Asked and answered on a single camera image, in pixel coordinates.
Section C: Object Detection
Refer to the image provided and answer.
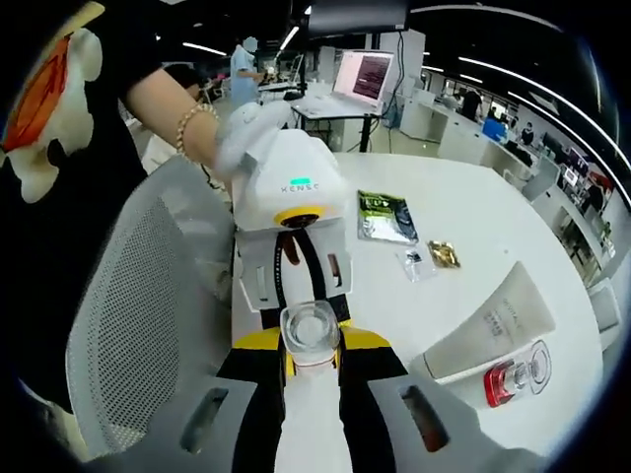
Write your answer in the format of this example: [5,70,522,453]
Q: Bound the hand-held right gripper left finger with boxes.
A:
[88,327,290,473]

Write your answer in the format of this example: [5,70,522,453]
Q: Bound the grey mesh office chair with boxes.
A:
[66,157,238,462]

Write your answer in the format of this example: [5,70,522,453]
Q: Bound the hanging dark display screen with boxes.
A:
[306,0,411,34]

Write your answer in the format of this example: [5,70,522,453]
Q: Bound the gold skincare sachet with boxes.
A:
[426,239,462,270]

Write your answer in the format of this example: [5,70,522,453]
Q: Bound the blue storage crate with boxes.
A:
[482,117,509,142]

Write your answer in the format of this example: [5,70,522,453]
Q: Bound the standing desk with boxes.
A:
[290,93,384,154]

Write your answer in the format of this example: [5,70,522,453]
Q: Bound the ceiling light strip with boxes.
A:
[457,56,631,164]

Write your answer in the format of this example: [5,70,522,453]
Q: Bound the green black skincare sachet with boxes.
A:
[357,189,420,245]

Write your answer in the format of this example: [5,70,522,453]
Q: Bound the computer monitor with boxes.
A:
[332,48,395,112]

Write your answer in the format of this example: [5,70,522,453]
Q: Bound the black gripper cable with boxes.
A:
[199,162,224,192]

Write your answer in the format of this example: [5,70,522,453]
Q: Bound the beaded gold bracelet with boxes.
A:
[175,101,219,159]

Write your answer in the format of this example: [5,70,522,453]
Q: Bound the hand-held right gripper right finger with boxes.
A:
[337,324,548,473]

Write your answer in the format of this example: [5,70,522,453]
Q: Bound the clear skincare sachet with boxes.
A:
[396,248,438,283]

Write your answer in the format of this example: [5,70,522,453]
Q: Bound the white office workstation desks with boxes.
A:
[398,88,617,277]

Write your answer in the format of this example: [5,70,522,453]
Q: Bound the person's black printed shirt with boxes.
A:
[0,0,165,411]

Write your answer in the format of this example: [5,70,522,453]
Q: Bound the white skincare tube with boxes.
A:
[408,260,557,386]

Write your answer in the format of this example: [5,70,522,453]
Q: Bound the small red label skincare bottle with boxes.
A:
[274,299,357,473]

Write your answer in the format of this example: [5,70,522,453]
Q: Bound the red collared white skincare bottle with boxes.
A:
[482,339,553,409]

